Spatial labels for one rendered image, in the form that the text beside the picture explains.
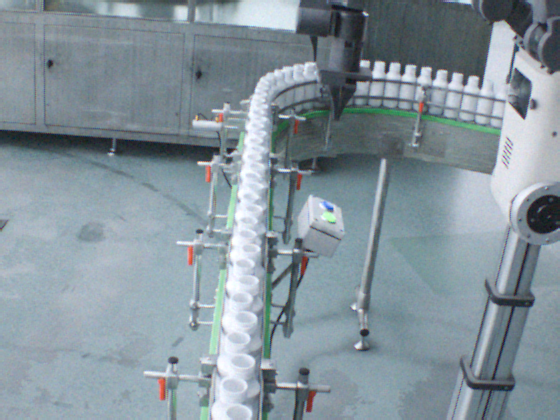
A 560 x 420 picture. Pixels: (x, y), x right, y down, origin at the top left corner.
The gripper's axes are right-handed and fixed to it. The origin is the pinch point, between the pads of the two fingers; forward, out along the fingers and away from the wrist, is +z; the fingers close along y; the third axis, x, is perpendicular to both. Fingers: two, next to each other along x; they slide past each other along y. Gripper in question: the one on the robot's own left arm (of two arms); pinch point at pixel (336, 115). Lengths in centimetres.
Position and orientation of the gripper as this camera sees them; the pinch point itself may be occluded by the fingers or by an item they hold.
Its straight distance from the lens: 144.9
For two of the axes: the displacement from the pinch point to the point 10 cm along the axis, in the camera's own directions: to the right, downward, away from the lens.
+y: 9.9, 1.2, 0.4
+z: -1.2, 9.0, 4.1
